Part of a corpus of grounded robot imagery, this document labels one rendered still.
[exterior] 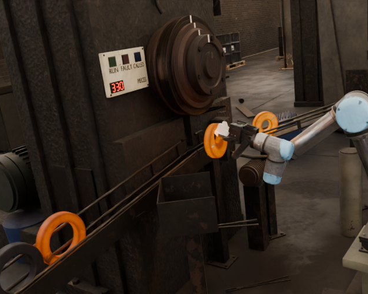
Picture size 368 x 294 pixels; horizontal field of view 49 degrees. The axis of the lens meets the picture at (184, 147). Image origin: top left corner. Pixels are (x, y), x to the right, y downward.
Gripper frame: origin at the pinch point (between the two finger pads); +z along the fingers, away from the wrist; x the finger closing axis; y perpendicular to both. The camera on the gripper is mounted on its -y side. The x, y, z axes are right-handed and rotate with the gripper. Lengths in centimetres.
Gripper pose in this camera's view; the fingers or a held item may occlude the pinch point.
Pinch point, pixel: (214, 131)
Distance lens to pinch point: 178.9
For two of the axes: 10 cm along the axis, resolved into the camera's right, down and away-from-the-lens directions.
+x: -5.6, 3.0, -7.7
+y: 0.9, -9.0, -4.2
